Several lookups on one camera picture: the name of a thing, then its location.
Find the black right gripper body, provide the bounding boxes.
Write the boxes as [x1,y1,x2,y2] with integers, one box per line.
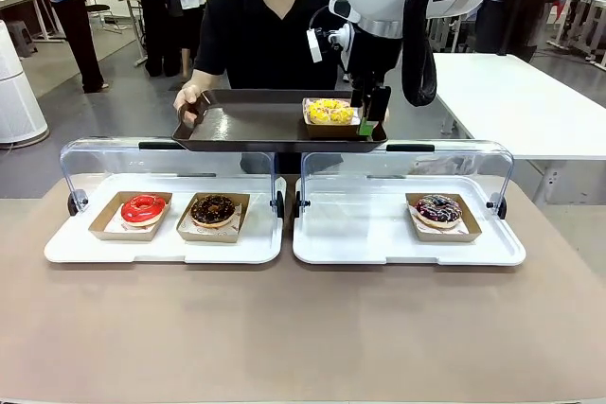
[341,32,404,89]

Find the yellow sprinkled donut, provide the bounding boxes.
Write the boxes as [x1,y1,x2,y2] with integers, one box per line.
[306,97,355,125]

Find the yellow frosted donut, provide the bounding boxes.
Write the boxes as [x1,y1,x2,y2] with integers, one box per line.
[302,97,375,140]

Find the dark brown serving tray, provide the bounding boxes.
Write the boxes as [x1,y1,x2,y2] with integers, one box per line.
[170,89,388,154]

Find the chocolate rainbow-sprinkled donut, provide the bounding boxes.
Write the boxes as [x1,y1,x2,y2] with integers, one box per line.
[415,194,463,229]

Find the person's right forearm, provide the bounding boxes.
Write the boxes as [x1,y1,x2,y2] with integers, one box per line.
[188,67,223,93]

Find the person's torso in black shirt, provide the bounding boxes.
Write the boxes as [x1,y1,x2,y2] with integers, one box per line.
[193,0,403,176]

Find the chocolate donut with brown crumbs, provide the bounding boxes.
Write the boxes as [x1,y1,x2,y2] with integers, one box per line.
[189,194,236,229]

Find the chocolate donut in box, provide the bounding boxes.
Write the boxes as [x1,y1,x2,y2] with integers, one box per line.
[175,192,251,244]

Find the red glazed donut in box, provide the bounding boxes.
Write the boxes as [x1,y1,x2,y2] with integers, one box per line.
[88,190,174,242]

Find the person's right hand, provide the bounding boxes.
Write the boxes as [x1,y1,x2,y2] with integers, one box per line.
[172,82,206,128]

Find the clear plastic display lid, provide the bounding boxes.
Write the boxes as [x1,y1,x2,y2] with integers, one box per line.
[60,137,278,214]
[300,139,516,216]

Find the white office table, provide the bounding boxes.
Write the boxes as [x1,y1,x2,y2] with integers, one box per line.
[433,52,606,206]

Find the white plastic display tray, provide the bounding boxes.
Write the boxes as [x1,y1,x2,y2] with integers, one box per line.
[44,172,284,266]
[292,174,527,267]

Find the bystander in blue shirt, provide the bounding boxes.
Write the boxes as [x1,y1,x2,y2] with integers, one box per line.
[125,0,181,79]

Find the small white side table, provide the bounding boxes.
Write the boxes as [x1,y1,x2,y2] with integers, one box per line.
[109,0,149,68]

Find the black folding chair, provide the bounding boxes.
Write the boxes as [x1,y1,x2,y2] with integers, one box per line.
[84,3,125,37]

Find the bystander in red blue jacket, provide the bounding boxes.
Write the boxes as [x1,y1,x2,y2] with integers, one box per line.
[30,0,110,94]

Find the white cylindrical air purifier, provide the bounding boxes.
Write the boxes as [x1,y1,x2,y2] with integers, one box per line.
[0,20,51,145]

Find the grey plastic stool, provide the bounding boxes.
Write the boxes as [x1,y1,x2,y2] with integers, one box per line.
[5,20,38,58]

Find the black lid handle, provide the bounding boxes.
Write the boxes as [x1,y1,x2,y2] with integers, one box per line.
[386,143,436,153]
[138,141,188,151]

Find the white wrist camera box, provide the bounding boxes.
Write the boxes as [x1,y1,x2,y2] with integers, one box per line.
[306,28,325,64]

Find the white desk frame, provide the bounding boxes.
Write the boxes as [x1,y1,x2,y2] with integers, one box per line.
[544,0,606,69]

